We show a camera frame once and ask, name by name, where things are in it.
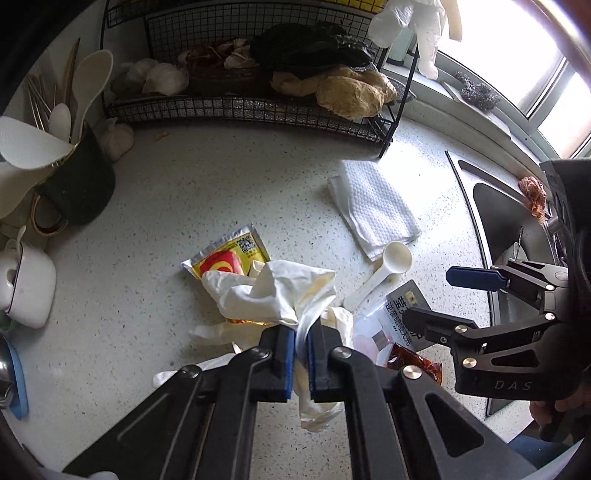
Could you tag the white ceramic bowl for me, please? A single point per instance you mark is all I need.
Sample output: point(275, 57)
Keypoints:
point(508, 256)

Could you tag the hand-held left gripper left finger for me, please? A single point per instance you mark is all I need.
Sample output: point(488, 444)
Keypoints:
point(288, 364)

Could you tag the cream hanging glove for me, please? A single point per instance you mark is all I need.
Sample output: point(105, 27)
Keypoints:
point(452, 18)

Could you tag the white lidded sugar pot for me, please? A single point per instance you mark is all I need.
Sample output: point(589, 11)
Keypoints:
point(27, 281)

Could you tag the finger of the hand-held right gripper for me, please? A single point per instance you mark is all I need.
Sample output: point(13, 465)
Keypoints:
point(443, 327)
point(475, 277)

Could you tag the white ladle spoon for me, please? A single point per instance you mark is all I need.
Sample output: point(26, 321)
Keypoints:
point(92, 78)

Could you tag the metal spoon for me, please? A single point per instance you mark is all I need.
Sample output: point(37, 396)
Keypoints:
point(521, 240)

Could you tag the large ginger root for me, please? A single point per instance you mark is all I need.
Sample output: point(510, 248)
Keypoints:
point(351, 97)

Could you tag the clear hanging glove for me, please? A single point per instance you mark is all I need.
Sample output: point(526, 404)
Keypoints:
point(415, 27)

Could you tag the yellow red seasoning packet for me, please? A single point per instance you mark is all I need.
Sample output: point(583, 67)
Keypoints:
point(226, 258)

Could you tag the person's right hand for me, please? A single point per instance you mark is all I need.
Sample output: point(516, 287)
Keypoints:
point(545, 410)

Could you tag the white paper towel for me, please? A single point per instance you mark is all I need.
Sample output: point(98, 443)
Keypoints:
point(374, 207)

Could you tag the white latex glove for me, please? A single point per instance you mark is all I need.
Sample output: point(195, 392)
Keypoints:
point(277, 295)

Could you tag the small ginger root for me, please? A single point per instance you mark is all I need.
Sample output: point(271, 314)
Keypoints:
point(295, 82)

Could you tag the dark steel wool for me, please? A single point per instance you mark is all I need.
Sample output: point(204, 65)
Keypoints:
point(478, 92)

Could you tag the stainless steel sink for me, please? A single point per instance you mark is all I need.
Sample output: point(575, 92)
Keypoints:
point(503, 217)

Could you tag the small white spoon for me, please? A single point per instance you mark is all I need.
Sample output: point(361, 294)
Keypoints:
point(60, 120)

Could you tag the red sauce sachet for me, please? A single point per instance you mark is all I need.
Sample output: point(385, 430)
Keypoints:
point(428, 367)

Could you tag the white pink sachet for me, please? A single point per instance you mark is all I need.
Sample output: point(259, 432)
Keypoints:
point(385, 325)

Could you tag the white rice paddle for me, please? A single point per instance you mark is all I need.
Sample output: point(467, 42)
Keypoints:
point(32, 143)

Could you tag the orange scrub cloth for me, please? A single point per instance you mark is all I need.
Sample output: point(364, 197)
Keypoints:
point(533, 196)

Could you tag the white window frame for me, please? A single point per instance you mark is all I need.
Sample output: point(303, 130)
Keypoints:
point(545, 69)

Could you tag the dark green mug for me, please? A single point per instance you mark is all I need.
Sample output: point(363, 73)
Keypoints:
point(78, 184)

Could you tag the black plastic bag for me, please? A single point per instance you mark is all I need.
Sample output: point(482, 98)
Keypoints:
point(314, 50)

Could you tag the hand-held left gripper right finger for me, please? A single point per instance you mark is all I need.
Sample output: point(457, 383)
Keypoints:
point(314, 364)

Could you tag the white plastic scoop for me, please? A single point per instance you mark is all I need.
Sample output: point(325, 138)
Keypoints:
point(399, 259)

